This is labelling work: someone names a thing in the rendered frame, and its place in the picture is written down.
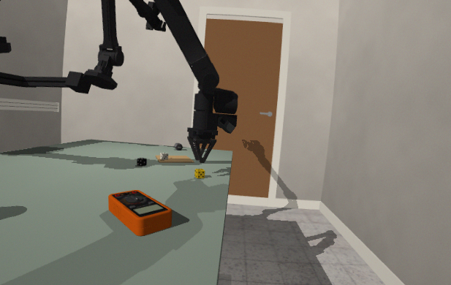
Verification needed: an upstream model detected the orange multimeter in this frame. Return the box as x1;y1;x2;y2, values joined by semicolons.
108;190;172;236

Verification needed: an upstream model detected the yellow die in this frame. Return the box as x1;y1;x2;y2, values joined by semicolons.
194;169;205;178

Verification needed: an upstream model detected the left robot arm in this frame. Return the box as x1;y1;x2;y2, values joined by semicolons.
88;0;160;77

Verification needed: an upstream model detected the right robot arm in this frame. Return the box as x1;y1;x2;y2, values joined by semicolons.
154;0;238;134

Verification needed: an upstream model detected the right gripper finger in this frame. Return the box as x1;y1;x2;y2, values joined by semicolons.
187;137;207;160
193;138;216;163

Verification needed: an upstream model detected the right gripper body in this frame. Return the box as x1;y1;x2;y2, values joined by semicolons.
187;110;218;140

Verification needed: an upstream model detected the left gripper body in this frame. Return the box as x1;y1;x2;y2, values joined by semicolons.
146;20;166;31

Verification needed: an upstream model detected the tan flat mat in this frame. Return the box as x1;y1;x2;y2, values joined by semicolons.
156;156;194;163

